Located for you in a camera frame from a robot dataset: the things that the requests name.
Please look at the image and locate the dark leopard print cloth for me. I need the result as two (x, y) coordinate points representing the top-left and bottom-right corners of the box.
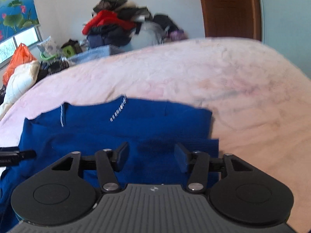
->
(38, 60), (69, 81)

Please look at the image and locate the red jacket on pile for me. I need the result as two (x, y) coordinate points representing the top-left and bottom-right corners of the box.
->
(82, 10), (135, 35)

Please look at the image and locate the black bag near wall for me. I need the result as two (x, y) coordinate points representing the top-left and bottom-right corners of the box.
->
(153, 14), (180, 35)

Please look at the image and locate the lotus print window blind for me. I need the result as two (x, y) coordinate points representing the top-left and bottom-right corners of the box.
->
(0, 0), (39, 41)

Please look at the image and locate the light blue folded blanket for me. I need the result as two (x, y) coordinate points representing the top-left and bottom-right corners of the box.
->
(67, 45), (124, 66)

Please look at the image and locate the green box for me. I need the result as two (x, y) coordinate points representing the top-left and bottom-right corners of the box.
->
(62, 45), (76, 58)

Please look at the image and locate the window with metal frame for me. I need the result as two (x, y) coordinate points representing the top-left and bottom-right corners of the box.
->
(1, 26), (42, 69)

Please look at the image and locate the clear plastic storage bag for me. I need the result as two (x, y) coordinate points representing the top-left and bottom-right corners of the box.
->
(125, 22), (164, 51)

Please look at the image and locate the orange plastic bag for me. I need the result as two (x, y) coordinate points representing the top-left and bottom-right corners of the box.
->
(2, 43), (37, 86)

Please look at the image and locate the pile of dark clothes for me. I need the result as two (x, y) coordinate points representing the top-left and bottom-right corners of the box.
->
(82, 0), (153, 49)

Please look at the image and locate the brown wooden door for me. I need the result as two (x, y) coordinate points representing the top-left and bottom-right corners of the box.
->
(201, 0), (262, 41)

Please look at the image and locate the blue knit sweater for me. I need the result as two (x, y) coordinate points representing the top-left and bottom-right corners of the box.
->
(1, 96), (219, 232)

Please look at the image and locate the pink floral bed cover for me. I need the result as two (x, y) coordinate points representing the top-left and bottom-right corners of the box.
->
(1, 38), (310, 232)

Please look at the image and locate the floral grey cushion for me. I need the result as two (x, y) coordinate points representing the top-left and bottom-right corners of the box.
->
(37, 36), (61, 58)

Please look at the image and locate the white quilted pillow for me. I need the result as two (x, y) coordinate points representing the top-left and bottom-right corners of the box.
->
(1, 61), (40, 119)

